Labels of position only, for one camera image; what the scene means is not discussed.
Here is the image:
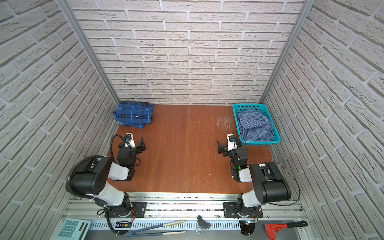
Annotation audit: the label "blue small-check shirt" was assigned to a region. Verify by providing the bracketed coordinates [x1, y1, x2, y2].
[237, 109, 274, 142]

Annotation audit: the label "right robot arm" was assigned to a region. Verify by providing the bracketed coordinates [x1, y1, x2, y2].
[217, 141, 292, 209]

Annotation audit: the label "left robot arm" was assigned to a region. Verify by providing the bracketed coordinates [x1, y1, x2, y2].
[66, 133, 146, 216]

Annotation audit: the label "folded dark blue plaid shirt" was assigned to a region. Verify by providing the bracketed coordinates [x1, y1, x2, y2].
[113, 101, 155, 129]

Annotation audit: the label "teal plastic basket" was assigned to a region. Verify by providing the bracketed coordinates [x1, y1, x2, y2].
[233, 104, 281, 147]

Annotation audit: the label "small black clip tool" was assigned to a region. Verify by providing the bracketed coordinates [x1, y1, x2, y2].
[197, 215, 211, 231]

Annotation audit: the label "black round foot disc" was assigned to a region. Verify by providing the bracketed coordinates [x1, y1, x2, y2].
[240, 221, 255, 237]

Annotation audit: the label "red pipe wrench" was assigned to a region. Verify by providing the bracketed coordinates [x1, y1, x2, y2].
[264, 221, 309, 240]

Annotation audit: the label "teal button calculator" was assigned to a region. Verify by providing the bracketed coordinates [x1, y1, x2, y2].
[54, 219, 91, 240]

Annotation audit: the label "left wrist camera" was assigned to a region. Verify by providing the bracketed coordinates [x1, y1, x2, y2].
[125, 133, 136, 149]

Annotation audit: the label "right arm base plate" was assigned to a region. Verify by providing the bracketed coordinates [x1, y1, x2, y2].
[223, 202, 264, 219]

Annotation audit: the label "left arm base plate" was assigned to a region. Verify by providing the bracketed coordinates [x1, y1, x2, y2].
[106, 202, 147, 218]

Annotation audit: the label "aluminium rail frame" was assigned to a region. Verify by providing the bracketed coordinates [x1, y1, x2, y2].
[61, 191, 310, 232]

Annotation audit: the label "long blue-handled tongs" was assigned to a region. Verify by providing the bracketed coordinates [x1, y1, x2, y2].
[124, 220, 186, 237]

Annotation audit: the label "right corner aluminium post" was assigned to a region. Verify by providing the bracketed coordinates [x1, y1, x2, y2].
[259, 0, 315, 103]

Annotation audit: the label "corner aluminium post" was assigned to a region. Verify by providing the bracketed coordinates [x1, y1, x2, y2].
[57, 0, 120, 105]
[259, 0, 315, 103]

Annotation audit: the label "left corner aluminium post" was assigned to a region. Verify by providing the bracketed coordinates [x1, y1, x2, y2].
[57, 0, 120, 105]

